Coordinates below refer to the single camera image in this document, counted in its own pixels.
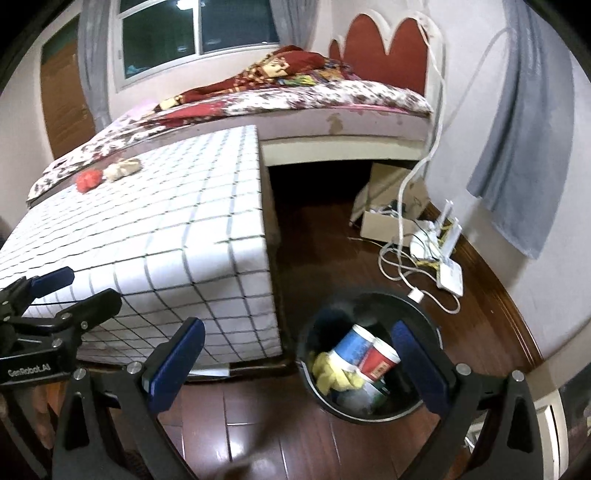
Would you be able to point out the large grey hanging curtain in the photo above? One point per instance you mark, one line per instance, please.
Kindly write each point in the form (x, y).
(521, 138)

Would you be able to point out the open cardboard box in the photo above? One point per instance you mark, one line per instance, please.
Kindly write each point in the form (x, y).
(378, 228)

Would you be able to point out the white flat device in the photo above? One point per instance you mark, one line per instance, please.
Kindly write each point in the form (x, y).
(450, 277)

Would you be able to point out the white router with antennas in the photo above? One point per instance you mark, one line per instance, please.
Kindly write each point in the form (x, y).
(422, 244)

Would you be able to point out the pink bed cloth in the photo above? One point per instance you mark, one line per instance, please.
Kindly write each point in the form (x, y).
(138, 110)

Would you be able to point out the yellow cloth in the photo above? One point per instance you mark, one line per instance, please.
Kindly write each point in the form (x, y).
(330, 374)

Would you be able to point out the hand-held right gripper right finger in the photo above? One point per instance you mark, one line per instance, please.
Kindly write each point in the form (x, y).
(422, 369)

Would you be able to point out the red printed blanket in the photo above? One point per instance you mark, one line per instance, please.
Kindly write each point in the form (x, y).
(295, 60)

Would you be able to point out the blue paper cup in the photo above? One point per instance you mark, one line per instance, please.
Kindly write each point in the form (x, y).
(353, 346)

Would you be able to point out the clear plastic bag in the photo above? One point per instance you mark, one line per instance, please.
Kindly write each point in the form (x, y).
(362, 397)

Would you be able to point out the black round bin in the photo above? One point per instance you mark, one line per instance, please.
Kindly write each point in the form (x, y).
(364, 304)

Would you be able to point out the red and white headboard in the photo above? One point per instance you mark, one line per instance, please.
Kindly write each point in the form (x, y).
(369, 50)

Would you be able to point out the green drink carton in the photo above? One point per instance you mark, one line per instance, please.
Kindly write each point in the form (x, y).
(382, 387)

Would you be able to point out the window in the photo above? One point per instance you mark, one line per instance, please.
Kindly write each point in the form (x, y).
(184, 32)

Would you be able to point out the floral bed sheet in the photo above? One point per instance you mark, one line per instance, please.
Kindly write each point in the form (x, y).
(323, 94)

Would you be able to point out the colourful printed cloth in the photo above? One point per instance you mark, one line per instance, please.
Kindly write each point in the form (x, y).
(300, 81)

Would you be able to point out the red paper cup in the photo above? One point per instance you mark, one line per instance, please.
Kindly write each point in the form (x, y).
(376, 362)

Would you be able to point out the white checked tablecloth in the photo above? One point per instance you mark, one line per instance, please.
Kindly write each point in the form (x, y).
(184, 207)

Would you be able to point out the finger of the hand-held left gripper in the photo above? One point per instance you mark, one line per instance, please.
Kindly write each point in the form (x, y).
(99, 307)
(51, 280)

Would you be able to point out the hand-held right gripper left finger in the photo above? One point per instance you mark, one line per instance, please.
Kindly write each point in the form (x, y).
(178, 360)

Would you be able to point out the wooden door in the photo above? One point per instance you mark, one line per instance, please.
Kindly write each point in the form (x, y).
(64, 101)

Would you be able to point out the beige knotted cloth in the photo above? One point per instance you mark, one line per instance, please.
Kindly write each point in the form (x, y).
(120, 168)

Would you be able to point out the grey window curtain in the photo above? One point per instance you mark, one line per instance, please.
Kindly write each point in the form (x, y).
(94, 60)
(295, 23)

